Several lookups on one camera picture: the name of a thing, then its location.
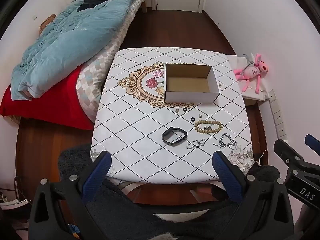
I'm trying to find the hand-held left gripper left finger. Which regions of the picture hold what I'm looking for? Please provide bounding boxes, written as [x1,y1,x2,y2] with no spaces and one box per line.
[28,151,113,240]

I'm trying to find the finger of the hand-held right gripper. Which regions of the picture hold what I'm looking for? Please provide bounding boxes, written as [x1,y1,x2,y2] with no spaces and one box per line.
[273,139,320,175]
[304,134,320,155]

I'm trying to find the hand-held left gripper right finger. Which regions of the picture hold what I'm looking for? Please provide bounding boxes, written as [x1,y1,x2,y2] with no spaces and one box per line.
[212,151,294,240]

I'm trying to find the thick silver chain bracelet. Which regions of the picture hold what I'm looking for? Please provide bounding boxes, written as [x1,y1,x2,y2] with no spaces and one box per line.
[214,133,237,148]

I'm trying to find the thin silver chain bracelet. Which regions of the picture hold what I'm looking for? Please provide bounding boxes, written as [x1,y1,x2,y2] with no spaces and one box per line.
[186,139,207,150]

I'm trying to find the wooden bead bracelet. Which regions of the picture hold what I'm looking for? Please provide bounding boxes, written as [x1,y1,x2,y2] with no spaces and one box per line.
[194,120,223,134]

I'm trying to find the black smart band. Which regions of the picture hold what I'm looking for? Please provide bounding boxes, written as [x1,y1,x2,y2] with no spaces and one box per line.
[162,127,188,145]

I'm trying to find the cardboard box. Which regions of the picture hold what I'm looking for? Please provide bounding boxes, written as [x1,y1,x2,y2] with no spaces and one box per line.
[164,63,221,103]

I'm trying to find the person's dark fleece trousers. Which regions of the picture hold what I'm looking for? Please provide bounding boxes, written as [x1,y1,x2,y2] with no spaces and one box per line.
[58,144,280,240]

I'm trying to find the diamond patterned tablecloth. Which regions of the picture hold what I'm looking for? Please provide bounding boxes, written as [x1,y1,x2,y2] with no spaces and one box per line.
[90,47,254,184]

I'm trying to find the red blanket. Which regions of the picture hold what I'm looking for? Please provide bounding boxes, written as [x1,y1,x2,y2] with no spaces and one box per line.
[0,65,94,130]

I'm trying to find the pink plush toy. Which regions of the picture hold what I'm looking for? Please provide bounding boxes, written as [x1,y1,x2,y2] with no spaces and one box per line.
[234,53,269,95]

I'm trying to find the white flat object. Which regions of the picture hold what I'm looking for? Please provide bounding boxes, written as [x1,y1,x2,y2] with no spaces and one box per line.
[0,199,29,208]

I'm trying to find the checkered bed sheet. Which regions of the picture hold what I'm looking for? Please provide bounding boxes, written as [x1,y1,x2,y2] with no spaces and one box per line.
[75,0,148,123]

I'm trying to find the light blue quilt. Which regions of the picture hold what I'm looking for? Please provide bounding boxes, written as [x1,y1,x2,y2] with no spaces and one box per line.
[10,0,153,100]

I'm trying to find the brown plush toy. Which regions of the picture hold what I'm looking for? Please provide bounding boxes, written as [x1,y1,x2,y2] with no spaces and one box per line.
[39,14,57,34]

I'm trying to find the white wall socket strip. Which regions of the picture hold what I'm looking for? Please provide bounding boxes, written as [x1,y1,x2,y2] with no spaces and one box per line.
[269,90,287,138]

